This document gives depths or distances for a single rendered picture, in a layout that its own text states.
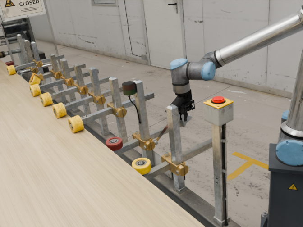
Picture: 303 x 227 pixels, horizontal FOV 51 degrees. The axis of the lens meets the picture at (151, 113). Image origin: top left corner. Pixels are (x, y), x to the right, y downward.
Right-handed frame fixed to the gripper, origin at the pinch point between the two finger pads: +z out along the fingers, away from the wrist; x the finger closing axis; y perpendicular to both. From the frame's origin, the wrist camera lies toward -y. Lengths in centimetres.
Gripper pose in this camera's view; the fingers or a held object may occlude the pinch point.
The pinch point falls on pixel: (182, 125)
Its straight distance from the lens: 176.8
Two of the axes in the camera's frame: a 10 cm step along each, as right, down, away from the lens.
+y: 8.2, -3.6, 4.5
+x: -5.6, -3.0, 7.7
